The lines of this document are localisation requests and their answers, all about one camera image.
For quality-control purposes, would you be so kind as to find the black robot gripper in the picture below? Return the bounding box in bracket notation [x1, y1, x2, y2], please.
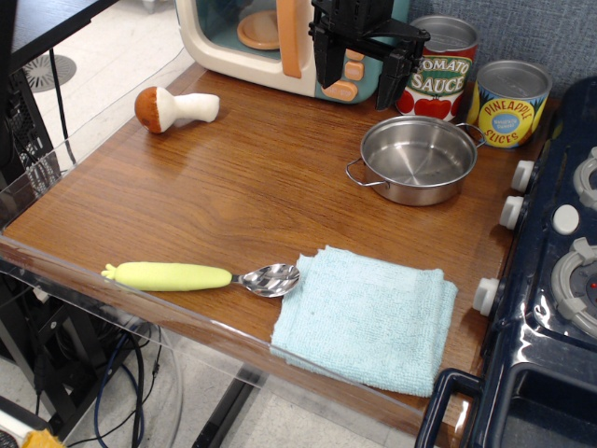
[309, 0, 430, 111]

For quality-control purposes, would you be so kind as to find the ice cream scoop yellow handle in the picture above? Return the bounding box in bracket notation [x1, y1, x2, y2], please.
[101, 261, 300, 298]

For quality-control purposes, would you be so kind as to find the small stainless steel pot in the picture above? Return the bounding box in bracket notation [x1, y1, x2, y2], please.
[345, 116, 486, 206]

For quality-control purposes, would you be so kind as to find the plush brown white mushroom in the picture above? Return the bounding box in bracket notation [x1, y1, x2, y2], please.
[134, 87, 220, 134]

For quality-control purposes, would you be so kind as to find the tomato sauce can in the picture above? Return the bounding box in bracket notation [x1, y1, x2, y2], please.
[396, 15, 479, 121]

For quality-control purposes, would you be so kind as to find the toy microwave cream teal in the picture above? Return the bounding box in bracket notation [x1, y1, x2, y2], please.
[175, 0, 382, 104]

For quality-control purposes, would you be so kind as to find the orange toy microwave plate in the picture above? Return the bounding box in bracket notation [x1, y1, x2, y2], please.
[237, 9, 280, 50]

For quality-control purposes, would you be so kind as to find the pineapple slices can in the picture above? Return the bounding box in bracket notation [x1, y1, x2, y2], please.
[466, 60, 552, 148]

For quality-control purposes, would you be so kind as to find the white stove knob upper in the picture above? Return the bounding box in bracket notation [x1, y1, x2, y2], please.
[510, 161, 535, 192]

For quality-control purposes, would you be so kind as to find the white stove knob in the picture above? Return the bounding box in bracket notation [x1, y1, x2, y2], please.
[510, 161, 535, 192]
[499, 196, 524, 231]
[473, 278, 500, 316]

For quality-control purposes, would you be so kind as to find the white stove knob middle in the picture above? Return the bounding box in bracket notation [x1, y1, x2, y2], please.
[499, 196, 524, 231]

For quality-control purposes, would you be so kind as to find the light blue folded towel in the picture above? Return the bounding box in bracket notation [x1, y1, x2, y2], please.
[271, 246, 458, 398]

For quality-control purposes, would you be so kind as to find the white stove knob lower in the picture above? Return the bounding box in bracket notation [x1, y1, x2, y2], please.
[473, 278, 500, 316]

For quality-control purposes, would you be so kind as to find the clear acrylic table guard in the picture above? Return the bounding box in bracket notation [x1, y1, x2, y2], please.
[1, 64, 426, 431]

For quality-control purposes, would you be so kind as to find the black desk at left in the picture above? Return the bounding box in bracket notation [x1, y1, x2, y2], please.
[1, 0, 116, 75]

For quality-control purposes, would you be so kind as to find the dark blue toy stove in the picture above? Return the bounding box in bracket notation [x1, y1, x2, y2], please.
[416, 77, 596, 447]

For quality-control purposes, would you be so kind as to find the black cable under table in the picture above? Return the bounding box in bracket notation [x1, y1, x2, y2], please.
[64, 326, 164, 448]

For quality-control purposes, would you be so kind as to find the blue cable under table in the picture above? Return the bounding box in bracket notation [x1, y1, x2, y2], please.
[93, 326, 146, 448]

